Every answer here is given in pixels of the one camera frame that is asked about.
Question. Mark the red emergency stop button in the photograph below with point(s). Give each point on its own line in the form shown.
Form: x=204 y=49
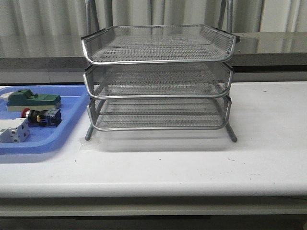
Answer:
x=43 y=118

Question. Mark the silver mesh tray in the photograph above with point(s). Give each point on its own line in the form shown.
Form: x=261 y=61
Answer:
x=118 y=45
x=159 y=114
x=160 y=80

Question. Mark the green terminal block component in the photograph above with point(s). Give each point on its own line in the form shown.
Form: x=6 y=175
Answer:
x=21 y=99

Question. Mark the grey metal rack frame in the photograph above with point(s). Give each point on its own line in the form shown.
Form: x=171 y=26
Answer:
x=227 y=7

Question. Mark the clear tape on table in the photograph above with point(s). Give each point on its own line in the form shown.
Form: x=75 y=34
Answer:
x=91 y=144

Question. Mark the blue plastic tray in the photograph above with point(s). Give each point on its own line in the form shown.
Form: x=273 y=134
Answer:
x=74 y=99

